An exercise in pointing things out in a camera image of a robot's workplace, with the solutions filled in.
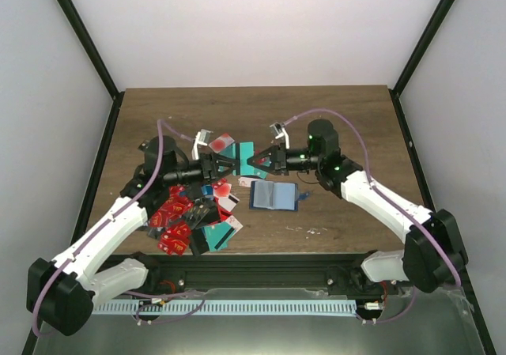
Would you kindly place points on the black cards stack centre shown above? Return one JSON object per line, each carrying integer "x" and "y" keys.
{"x": 204, "y": 212}

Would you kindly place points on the red VIP card bottom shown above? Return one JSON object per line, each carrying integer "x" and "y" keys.
{"x": 175, "y": 239}

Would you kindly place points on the light blue slotted strip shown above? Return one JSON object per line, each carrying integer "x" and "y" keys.
{"x": 232, "y": 307}

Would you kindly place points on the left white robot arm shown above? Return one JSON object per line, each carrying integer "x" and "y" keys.
{"x": 63, "y": 291}

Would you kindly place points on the white pink card top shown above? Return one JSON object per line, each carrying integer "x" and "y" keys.
{"x": 221, "y": 143}

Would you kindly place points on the teal card carried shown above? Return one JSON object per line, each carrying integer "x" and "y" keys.
{"x": 242, "y": 152}

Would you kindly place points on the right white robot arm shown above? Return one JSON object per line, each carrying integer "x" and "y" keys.
{"x": 433, "y": 254}

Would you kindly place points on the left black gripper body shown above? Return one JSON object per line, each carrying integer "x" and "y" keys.
{"x": 206, "y": 161}

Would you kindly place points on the small black card far left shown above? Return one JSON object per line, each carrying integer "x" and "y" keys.
{"x": 143, "y": 145}

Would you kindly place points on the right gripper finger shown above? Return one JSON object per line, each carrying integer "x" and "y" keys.
{"x": 265, "y": 156}
{"x": 263, "y": 168}

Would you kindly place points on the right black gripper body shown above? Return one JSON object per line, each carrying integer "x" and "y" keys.
{"x": 281, "y": 160}

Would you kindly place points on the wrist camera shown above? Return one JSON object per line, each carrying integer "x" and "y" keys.
{"x": 202, "y": 138}
{"x": 280, "y": 133}

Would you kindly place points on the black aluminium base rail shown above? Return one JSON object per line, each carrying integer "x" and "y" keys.
{"x": 335, "y": 274}

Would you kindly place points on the blue leather card holder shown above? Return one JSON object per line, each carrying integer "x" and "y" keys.
{"x": 269, "y": 195}

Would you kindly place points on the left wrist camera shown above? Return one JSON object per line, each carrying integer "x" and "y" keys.
{"x": 202, "y": 138}

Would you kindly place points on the white card with red dot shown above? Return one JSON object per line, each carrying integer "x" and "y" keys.
{"x": 246, "y": 181}

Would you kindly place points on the teal card bottom pile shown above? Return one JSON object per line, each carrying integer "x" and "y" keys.
{"x": 218, "y": 235}

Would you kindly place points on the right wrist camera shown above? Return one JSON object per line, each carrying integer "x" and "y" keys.
{"x": 280, "y": 133}

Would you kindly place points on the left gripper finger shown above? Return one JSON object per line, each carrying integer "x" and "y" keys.
{"x": 222, "y": 171}
{"x": 224, "y": 161}

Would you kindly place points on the black card bottom pile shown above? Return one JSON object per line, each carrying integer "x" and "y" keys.
{"x": 198, "y": 243}

